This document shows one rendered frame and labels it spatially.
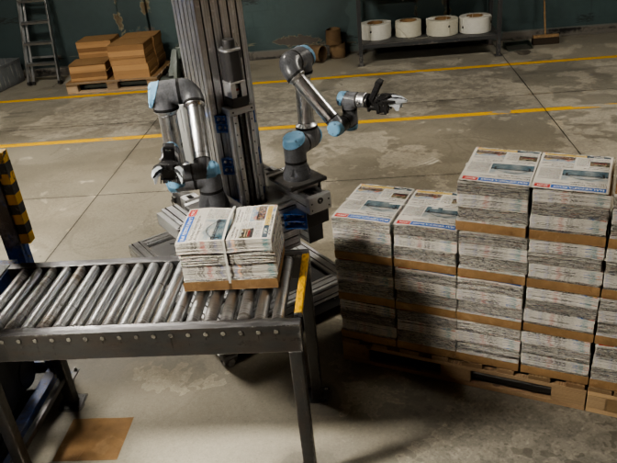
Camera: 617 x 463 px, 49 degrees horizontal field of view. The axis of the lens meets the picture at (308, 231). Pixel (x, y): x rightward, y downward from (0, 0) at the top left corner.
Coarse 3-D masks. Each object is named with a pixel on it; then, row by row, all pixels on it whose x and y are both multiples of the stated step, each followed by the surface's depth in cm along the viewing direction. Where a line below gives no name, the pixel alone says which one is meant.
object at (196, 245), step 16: (208, 208) 279; (224, 208) 279; (192, 224) 268; (208, 224) 266; (176, 240) 258; (192, 240) 256; (208, 240) 255; (192, 256) 259; (208, 256) 258; (192, 272) 262; (208, 272) 262
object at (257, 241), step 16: (256, 208) 275; (272, 208) 274; (240, 224) 264; (256, 224) 263; (272, 224) 261; (240, 240) 253; (256, 240) 253; (272, 240) 255; (240, 256) 257; (256, 256) 257; (272, 256) 256; (240, 272) 261; (256, 272) 261; (272, 272) 260
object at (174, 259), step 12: (288, 252) 288; (300, 252) 287; (12, 264) 301; (24, 264) 300; (36, 264) 299; (48, 264) 298; (60, 264) 297; (72, 264) 296; (84, 264) 295; (96, 264) 294; (108, 264) 293; (120, 264) 293; (132, 264) 292; (144, 264) 292; (12, 276) 299
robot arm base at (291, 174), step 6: (306, 162) 348; (288, 168) 347; (294, 168) 346; (300, 168) 346; (306, 168) 348; (288, 174) 348; (294, 174) 348; (300, 174) 347; (306, 174) 348; (288, 180) 349; (294, 180) 348; (300, 180) 348
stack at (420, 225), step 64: (384, 192) 325; (448, 192) 318; (384, 256) 307; (448, 256) 293; (512, 256) 280; (576, 256) 268; (384, 320) 325; (448, 320) 308; (512, 320) 294; (576, 320) 281; (576, 384) 295
